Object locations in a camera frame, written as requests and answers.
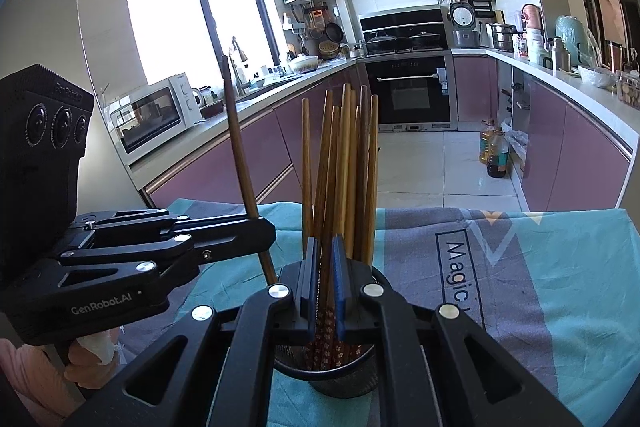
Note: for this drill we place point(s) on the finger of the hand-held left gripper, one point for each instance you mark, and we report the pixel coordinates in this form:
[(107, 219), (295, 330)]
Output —
[(130, 219), (230, 239)]

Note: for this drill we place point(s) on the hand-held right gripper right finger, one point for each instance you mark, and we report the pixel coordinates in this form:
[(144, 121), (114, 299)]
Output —
[(341, 297)]

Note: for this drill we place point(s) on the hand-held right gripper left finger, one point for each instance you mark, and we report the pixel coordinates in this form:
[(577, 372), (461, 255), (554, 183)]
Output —
[(313, 297)]

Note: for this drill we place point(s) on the floral-tipped light chopstick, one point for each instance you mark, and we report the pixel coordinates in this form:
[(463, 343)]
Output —
[(326, 277)]

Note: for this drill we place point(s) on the dark brown chopstick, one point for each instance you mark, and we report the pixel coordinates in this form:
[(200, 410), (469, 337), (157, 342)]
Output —
[(245, 157)]

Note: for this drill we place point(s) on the black mesh utensil holder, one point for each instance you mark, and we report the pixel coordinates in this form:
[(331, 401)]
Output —
[(345, 382)]

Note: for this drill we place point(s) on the bunch of wooden chopsticks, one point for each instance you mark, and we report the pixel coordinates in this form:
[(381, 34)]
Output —
[(345, 157)]

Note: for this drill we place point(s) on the person's left hand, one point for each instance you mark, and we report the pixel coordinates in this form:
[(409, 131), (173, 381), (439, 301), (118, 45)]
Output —
[(87, 364)]

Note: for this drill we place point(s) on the pink base cabinet run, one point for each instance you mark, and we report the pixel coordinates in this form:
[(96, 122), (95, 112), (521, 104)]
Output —
[(210, 167), (565, 147)]

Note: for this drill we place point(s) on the white microwave oven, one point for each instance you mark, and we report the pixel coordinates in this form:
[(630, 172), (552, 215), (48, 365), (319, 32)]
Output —
[(150, 122)]

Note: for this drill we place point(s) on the dark red bowl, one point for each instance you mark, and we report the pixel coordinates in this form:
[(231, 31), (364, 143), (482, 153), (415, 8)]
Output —
[(212, 109)]

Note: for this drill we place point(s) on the kitchen sink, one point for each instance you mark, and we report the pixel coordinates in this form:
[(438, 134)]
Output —
[(270, 88)]

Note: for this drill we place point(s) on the steel sink faucet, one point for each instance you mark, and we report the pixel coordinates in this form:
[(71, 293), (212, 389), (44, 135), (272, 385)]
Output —
[(240, 82)]

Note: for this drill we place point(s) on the white casserole pot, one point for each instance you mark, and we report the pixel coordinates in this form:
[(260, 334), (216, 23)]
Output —
[(304, 64)]

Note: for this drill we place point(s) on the kitchen window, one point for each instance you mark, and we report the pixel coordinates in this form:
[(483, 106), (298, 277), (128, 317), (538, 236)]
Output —
[(165, 17)]

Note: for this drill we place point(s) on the dark sauce bottle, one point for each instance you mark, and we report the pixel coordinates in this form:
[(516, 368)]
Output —
[(497, 162)]

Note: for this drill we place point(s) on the teal and grey tablecloth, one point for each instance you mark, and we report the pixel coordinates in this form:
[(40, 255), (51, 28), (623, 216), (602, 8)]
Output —
[(550, 307)]

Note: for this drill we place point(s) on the yellow oil bottle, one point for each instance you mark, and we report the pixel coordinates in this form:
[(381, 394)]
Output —
[(487, 142)]

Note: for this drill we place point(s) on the woven basket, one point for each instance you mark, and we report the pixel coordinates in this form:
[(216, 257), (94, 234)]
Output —
[(328, 48)]

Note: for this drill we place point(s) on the black built-in oven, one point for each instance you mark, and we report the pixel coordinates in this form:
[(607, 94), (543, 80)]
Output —
[(407, 92)]

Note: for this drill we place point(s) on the hanging black pan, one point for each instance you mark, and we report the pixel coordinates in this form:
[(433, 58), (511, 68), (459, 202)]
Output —
[(334, 33)]

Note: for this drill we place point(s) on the white plastic bag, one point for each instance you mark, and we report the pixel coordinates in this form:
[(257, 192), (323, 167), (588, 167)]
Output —
[(517, 147)]

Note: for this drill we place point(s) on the black wok with lid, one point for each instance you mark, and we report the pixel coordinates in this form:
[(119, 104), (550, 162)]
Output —
[(381, 43)]

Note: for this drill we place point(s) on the black pan with lid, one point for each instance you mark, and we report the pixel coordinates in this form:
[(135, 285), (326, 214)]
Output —
[(425, 41)]

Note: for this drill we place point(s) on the black integrated stove hood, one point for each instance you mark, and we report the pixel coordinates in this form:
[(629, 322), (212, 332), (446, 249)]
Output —
[(400, 19)]

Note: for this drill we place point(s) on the grey rice cooker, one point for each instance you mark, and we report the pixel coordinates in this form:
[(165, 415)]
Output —
[(464, 24)]

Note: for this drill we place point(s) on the steel stock pot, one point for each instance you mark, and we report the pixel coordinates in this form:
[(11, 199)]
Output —
[(502, 37)]

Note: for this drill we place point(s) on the white canister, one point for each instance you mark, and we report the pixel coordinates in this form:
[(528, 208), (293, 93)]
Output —
[(539, 52)]

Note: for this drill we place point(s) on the steel flask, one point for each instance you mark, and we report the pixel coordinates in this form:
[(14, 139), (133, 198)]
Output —
[(560, 54)]

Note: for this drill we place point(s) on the pink thermos jug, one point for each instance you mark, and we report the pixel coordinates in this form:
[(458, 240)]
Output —
[(531, 17)]

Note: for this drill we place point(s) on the mint green appliance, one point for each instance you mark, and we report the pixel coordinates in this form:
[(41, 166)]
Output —
[(575, 37)]

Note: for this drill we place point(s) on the clear food container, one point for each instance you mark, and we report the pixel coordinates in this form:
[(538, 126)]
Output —
[(629, 92)]

